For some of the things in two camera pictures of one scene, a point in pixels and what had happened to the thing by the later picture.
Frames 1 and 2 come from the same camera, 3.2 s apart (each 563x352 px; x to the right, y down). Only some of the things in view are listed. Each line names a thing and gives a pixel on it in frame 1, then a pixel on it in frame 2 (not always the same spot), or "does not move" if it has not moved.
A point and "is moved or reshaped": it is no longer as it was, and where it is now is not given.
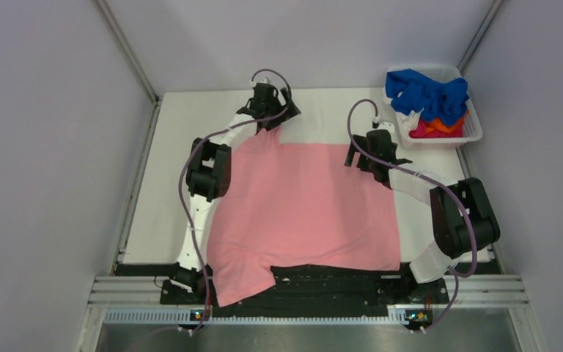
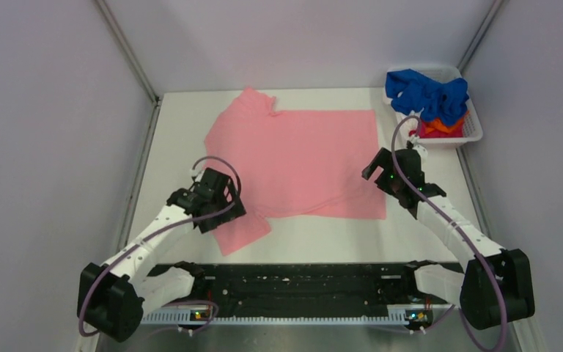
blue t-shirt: x=443 y=103 does not move
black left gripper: x=273 y=122 → x=212 y=222
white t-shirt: x=408 y=123 does not move
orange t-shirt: x=438 y=125 does not move
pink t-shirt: x=296 y=205 is moved or reshaped
